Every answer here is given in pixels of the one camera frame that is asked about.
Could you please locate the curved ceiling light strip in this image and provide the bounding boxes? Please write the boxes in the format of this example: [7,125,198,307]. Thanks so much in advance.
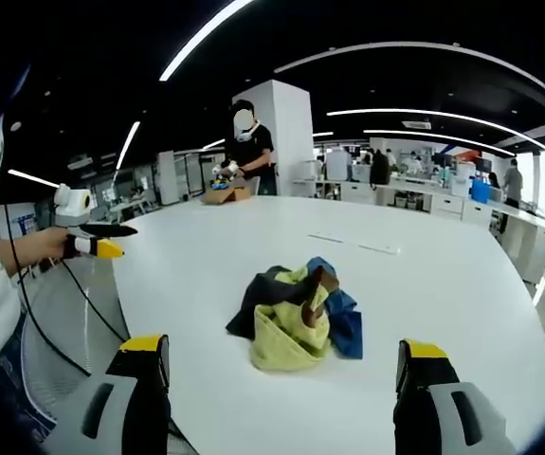
[273,41,545,103]

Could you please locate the person's left hand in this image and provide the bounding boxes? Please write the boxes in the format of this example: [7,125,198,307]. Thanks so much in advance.
[15,227,72,274]

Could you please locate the blue bin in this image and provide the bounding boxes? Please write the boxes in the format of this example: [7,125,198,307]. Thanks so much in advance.
[469,177,492,204]

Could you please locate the black cable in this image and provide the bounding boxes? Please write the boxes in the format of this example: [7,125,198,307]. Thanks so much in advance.
[59,259,129,343]
[4,203,92,378]

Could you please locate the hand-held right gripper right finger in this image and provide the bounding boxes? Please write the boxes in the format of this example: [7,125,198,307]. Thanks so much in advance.
[392,338,519,455]

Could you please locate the row of white cabinets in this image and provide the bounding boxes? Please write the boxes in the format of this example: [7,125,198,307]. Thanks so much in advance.
[293,177,545,285]

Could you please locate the brown cardboard box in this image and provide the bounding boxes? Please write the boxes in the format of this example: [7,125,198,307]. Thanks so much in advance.
[200,183,253,207]

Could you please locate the yellow blue garment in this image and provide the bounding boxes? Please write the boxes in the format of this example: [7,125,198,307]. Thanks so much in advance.
[226,256,364,374]

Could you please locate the grey mesh chair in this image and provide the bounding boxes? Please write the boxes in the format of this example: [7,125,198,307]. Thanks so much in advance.
[18,263,134,423]

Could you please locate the long ceiling light strip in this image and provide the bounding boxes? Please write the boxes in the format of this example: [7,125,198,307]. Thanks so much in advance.
[158,0,257,82]

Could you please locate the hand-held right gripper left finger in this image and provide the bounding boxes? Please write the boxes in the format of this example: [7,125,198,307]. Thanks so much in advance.
[56,334,173,455]

